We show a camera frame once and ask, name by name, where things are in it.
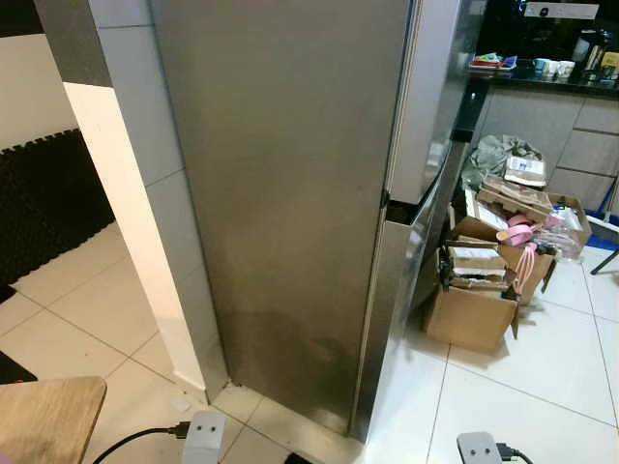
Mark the cardboard box with clear plastic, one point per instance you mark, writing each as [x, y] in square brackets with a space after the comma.
[571, 227]

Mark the open cardboard box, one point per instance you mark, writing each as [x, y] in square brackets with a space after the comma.
[539, 266]

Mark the small cardboard box white label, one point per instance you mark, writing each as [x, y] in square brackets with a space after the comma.
[527, 172]

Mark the flattened cardboard sheet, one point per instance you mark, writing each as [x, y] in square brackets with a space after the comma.
[513, 198]

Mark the grey kitchen counter cabinet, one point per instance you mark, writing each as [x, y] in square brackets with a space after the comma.
[542, 126]

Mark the stacked labelled cardboard parcels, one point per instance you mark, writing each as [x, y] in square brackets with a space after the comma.
[474, 263]

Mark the crumpled grey green bag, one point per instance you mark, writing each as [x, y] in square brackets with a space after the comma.
[488, 155]

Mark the yellow packet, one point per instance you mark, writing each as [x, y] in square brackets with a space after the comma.
[610, 64]

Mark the large plain cardboard box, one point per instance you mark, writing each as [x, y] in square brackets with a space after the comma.
[469, 319]

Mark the dark steel kettle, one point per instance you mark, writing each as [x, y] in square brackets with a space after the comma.
[590, 56]

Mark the colourful tray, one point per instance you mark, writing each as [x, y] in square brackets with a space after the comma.
[493, 62]

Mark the silver two-door refrigerator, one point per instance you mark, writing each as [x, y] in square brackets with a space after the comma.
[290, 193]

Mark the black foam puzzle mat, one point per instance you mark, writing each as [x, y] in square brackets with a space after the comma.
[48, 203]

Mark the white rectangular wall fixture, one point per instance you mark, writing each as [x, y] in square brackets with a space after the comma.
[561, 11]

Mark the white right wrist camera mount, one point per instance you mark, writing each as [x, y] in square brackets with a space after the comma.
[476, 449]

